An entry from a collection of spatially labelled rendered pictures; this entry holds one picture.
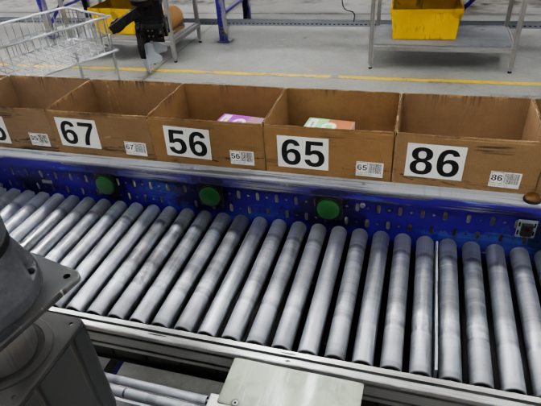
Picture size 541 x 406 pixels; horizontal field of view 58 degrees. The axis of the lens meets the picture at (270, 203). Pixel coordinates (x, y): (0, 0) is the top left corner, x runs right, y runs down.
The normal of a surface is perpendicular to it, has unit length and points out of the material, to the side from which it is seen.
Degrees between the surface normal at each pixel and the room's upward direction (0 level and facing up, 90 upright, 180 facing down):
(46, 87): 90
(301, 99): 90
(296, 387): 0
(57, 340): 0
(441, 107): 90
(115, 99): 90
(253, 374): 0
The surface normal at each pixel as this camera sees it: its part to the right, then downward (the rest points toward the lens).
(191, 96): -0.25, 0.57
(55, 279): -0.02, -0.80
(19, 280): 0.92, -0.22
